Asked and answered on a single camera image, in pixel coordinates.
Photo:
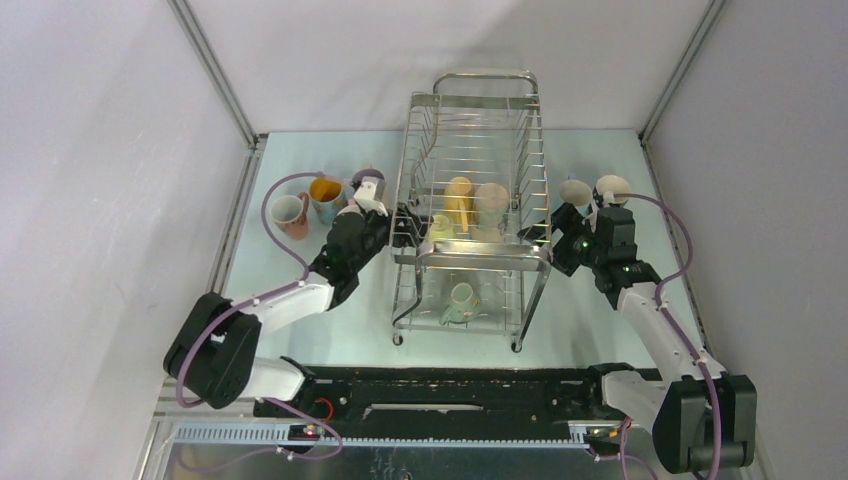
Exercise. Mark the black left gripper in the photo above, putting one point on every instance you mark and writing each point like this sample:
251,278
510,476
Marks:
414,227

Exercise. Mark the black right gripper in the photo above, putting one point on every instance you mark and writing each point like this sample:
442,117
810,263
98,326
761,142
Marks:
570,222

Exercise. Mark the pale yellow faceted mug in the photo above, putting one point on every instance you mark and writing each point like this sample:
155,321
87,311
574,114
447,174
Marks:
442,228

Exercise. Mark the light blue faceted mug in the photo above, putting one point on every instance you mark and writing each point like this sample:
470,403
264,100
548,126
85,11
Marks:
576,193

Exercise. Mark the iridescent pale pink mug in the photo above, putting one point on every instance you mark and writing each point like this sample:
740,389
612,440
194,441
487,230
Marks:
373,176

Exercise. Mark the black mug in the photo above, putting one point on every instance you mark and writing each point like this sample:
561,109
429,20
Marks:
613,182

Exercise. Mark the blue butterfly mug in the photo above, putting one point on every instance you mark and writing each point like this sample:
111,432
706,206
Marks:
328,198

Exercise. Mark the salmon dotted mug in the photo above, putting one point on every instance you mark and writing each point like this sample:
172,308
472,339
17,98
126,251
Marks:
290,215

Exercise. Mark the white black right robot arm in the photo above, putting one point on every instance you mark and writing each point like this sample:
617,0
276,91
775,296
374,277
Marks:
702,419

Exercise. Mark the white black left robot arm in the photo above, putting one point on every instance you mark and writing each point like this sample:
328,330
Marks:
214,356

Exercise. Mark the orange yellow mug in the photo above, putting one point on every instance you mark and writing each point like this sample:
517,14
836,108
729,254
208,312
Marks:
458,202

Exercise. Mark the cream seahorse pattern mug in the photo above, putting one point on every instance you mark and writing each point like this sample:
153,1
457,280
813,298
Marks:
492,201

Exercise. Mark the green mug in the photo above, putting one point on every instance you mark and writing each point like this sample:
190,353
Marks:
464,305

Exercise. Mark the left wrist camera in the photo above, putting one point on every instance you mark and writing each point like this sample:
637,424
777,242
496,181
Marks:
364,197

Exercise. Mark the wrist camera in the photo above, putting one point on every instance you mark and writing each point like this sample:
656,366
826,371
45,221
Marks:
364,197
608,199

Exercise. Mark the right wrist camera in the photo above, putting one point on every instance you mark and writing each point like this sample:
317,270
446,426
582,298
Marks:
608,199

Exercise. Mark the metal wire dish rack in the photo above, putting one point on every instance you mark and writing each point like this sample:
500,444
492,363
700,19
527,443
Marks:
485,125

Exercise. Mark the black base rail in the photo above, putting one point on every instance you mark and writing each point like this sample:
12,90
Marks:
486,405

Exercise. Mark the aluminium frame post right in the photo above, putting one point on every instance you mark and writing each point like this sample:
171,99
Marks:
699,37

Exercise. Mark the aluminium frame post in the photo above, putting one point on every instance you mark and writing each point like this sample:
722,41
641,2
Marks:
699,37
209,61

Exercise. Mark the aluminium frame post left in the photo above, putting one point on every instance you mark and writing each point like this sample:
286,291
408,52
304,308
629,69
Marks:
209,61

